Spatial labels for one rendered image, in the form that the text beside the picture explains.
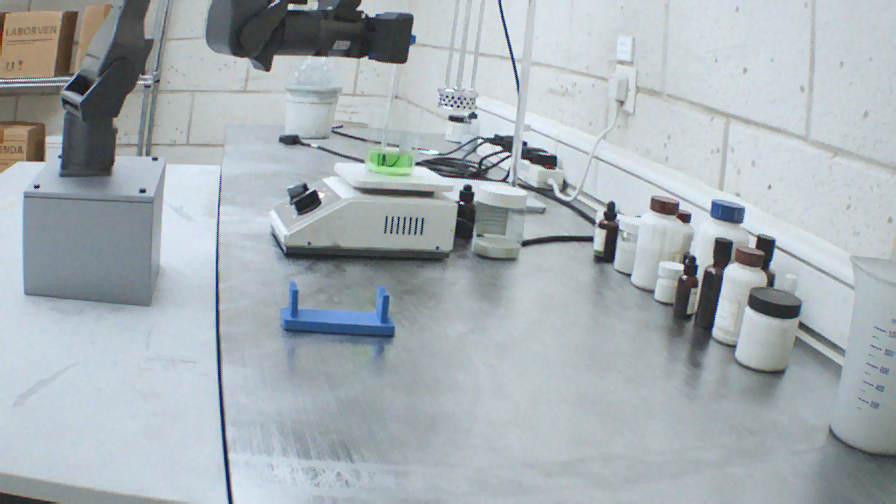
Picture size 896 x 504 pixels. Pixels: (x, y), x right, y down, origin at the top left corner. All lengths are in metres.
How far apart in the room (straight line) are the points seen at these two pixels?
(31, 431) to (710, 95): 1.08
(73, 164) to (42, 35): 2.37
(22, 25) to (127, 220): 2.51
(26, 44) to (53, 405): 2.72
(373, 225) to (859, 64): 0.64
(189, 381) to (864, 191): 0.74
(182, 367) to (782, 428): 0.49
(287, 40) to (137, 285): 0.32
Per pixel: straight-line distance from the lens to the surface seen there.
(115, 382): 0.65
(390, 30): 0.97
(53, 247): 0.83
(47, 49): 3.22
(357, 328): 0.80
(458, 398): 0.69
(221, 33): 0.93
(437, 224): 1.07
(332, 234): 1.04
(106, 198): 0.80
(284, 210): 1.10
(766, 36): 1.19
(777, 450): 0.68
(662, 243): 1.07
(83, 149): 0.86
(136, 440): 0.56
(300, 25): 0.97
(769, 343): 0.85
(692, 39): 1.38
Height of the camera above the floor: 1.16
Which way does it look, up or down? 13 degrees down
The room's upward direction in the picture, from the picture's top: 7 degrees clockwise
